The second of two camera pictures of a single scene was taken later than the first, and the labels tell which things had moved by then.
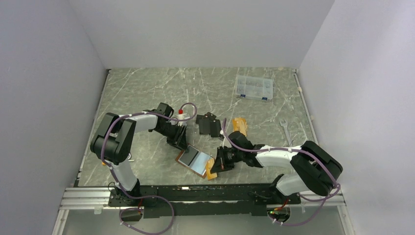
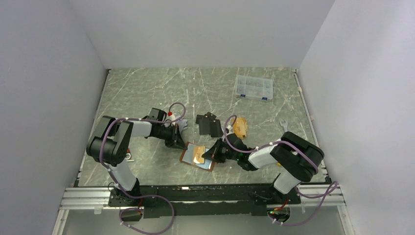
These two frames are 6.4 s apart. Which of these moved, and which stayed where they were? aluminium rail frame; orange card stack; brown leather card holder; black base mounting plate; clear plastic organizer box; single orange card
Moved: brown leather card holder; single orange card
Stayed: orange card stack; aluminium rail frame; clear plastic organizer box; black base mounting plate
